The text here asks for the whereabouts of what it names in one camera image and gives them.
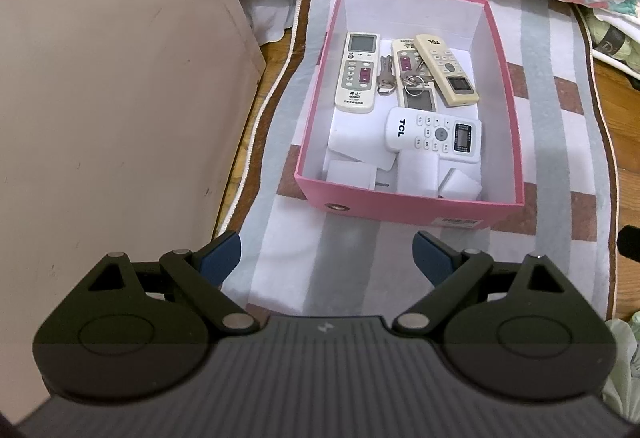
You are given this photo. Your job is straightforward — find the white power adapter plug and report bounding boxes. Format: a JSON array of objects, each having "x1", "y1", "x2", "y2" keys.
[{"x1": 396, "y1": 150, "x2": 439, "y2": 198}]

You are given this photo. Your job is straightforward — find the beige cabinet panel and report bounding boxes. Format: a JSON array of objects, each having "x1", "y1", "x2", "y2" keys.
[{"x1": 1, "y1": 0, "x2": 265, "y2": 422}]

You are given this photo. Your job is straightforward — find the white TCL remote control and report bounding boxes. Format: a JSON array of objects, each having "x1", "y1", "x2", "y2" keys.
[{"x1": 384, "y1": 106, "x2": 482, "y2": 164}]

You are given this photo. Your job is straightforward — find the green yarn skein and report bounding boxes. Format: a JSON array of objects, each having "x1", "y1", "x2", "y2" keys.
[{"x1": 585, "y1": 9, "x2": 639, "y2": 73}]

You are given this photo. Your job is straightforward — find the silver keys on ring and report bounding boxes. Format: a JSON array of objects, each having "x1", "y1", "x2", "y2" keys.
[{"x1": 376, "y1": 56, "x2": 397, "y2": 96}]

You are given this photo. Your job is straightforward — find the striped grey brown rug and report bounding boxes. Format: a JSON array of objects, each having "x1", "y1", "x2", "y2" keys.
[{"x1": 222, "y1": 0, "x2": 617, "y2": 318}]

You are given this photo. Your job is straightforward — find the cream TCL remote control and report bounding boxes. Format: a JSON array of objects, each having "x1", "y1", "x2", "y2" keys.
[{"x1": 413, "y1": 34, "x2": 480, "y2": 108}]

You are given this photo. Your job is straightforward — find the white rectangular adapter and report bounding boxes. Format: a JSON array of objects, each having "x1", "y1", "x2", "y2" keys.
[{"x1": 438, "y1": 168, "x2": 483, "y2": 202}]

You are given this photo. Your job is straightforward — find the pink cardboard box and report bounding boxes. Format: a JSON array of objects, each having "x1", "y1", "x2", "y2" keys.
[{"x1": 294, "y1": 0, "x2": 524, "y2": 230}]

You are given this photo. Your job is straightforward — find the white bed sheet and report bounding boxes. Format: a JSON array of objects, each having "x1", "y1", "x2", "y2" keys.
[{"x1": 240, "y1": 0, "x2": 298, "y2": 46}]

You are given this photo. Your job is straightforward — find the white Qunda remote control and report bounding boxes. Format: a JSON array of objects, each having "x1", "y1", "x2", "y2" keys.
[{"x1": 334, "y1": 32, "x2": 380, "y2": 114}]

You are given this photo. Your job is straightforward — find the cream remote with purple buttons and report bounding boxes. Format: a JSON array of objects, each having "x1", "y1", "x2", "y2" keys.
[{"x1": 392, "y1": 39, "x2": 436, "y2": 112}]

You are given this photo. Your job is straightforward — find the silver key bunch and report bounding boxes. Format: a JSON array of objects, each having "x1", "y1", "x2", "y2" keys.
[{"x1": 400, "y1": 64, "x2": 434, "y2": 97}]

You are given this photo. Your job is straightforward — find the white charger block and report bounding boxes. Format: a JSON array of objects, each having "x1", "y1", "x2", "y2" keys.
[{"x1": 326, "y1": 161, "x2": 378, "y2": 190}]

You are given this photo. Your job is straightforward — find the white flat card box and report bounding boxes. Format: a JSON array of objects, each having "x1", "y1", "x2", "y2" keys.
[{"x1": 328, "y1": 110, "x2": 396, "y2": 172}]

